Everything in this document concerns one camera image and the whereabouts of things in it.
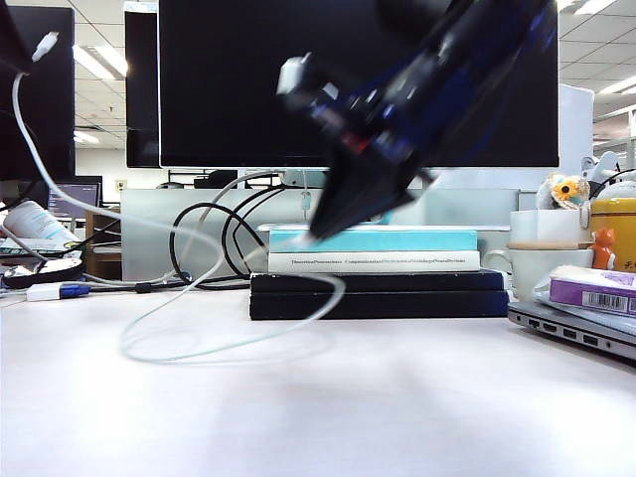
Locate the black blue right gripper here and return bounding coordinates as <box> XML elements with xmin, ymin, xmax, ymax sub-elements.
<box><xmin>277</xmin><ymin>0</ymin><xmax>557</xmax><ymax>243</ymax></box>

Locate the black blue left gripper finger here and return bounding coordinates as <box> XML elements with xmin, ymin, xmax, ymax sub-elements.
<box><xmin>0</xmin><ymin>9</ymin><xmax>34</xmax><ymax>76</ymax></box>

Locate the white charging cable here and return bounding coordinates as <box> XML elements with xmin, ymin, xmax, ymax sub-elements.
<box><xmin>12</xmin><ymin>30</ymin><xmax>348</xmax><ymax>365</ymax></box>

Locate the teal book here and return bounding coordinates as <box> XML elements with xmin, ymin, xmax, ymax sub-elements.
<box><xmin>268</xmin><ymin>231</ymin><xmax>479</xmax><ymax>253</ymax></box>

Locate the black monitor with round base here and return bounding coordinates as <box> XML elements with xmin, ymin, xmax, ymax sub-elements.
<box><xmin>0</xmin><ymin>7</ymin><xmax>85</xmax><ymax>290</ymax></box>

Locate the light blue monitor stand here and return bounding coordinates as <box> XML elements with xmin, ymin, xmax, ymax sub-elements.
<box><xmin>255</xmin><ymin>168</ymin><xmax>512</xmax><ymax>233</ymax></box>

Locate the thin black box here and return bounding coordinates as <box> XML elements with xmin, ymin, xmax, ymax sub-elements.
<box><xmin>249</xmin><ymin>270</ymin><xmax>508</xmax><ymax>294</ymax></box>

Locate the black background shelf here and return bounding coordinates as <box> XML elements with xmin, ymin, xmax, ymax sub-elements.
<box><xmin>167</xmin><ymin>168</ymin><xmax>239</xmax><ymax>190</ymax></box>

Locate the background monitor showing code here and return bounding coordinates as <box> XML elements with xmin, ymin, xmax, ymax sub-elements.
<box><xmin>48</xmin><ymin>176</ymin><xmax>104</xmax><ymax>220</ymax></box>

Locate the rolled white paper tube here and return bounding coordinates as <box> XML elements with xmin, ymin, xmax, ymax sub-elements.
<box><xmin>2</xmin><ymin>200</ymin><xmax>80</xmax><ymax>249</ymax></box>

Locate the large black AOC monitor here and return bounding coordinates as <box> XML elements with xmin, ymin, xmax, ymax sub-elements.
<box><xmin>157</xmin><ymin>0</ymin><xmax>560</xmax><ymax>169</ymax></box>

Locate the white square container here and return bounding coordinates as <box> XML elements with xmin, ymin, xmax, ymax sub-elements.
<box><xmin>510</xmin><ymin>209</ymin><xmax>593</xmax><ymax>244</ymax></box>

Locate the wooden mug lid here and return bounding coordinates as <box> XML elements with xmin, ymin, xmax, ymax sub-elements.
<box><xmin>507</xmin><ymin>239</ymin><xmax>595</xmax><ymax>251</ymax></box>

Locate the white mug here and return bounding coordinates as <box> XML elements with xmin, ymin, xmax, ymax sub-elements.
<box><xmin>484</xmin><ymin>246</ymin><xmax>595</xmax><ymax>303</ymax></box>

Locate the brown wooden cabinet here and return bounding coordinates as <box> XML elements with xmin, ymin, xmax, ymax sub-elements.
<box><xmin>84</xmin><ymin>207</ymin><xmax>123</xmax><ymax>280</ymax></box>

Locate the crochet sunflower doll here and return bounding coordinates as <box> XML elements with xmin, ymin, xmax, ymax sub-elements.
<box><xmin>535</xmin><ymin>172</ymin><xmax>592</xmax><ymax>230</ymax></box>

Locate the printed magazine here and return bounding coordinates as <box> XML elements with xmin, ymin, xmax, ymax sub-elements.
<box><xmin>0</xmin><ymin>237</ymin><xmax>83</xmax><ymax>262</ymax></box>

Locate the white partition panel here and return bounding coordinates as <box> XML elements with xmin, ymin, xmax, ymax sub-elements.
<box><xmin>558</xmin><ymin>82</ymin><xmax>595</xmax><ymax>173</ymax></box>

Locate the grey desk partition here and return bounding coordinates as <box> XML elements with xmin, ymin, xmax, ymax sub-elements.
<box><xmin>119</xmin><ymin>187</ymin><xmax>521</xmax><ymax>282</ymax></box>

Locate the purple tissue pack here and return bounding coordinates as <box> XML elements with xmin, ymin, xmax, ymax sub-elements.
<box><xmin>534</xmin><ymin>264</ymin><xmax>636</xmax><ymax>318</ymax></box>

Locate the white figurine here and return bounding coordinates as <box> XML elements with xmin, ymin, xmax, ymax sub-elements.
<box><xmin>580</xmin><ymin>151</ymin><xmax>636</xmax><ymax>199</ymax></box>

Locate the orange fox figurine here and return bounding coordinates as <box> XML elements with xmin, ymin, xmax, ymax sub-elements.
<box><xmin>590</xmin><ymin>227</ymin><xmax>617</xmax><ymax>272</ymax></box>

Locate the grey laptop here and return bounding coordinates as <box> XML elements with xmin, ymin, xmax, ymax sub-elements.
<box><xmin>507</xmin><ymin>300</ymin><xmax>636</xmax><ymax>369</ymax></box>

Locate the blue VGA plug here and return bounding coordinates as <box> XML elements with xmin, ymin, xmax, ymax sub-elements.
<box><xmin>59</xmin><ymin>281</ymin><xmax>93</xmax><ymax>300</ymax></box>

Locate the yellow tin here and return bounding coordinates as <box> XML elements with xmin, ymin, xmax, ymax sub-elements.
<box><xmin>589</xmin><ymin>197</ymin><xmax>636</xmax><ymax>274</ymax></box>

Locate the clear plastic document sleeve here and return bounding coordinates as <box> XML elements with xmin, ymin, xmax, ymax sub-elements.
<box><xmin>558</xmin><ymin>303</ymin><xmax>636</xmax><ymax>332</ymax></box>

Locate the white hanging cord toggle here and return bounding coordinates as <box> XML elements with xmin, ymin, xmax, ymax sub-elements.
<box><xmin>300</xmin><ymin>171</ymin><xmax>314</xmax><ymax>223</ymax></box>

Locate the grey monitor cable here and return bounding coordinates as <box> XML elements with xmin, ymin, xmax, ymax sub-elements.
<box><xmin>81</xmin><ymin>171</ymin><xmax>279</xmax><ymax>287</ymax></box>

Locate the black cable small loop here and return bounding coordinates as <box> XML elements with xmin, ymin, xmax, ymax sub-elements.
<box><xmin>222</xmin><ymin>186</ymin><xmax>272</xmax><ymax>278</ymax></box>

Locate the black cable large loop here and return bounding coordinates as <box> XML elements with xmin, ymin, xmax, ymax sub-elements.
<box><xmin>134</xmin><ymin>183</ymin><xmax>287</xmax><ymax>294</ymax></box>

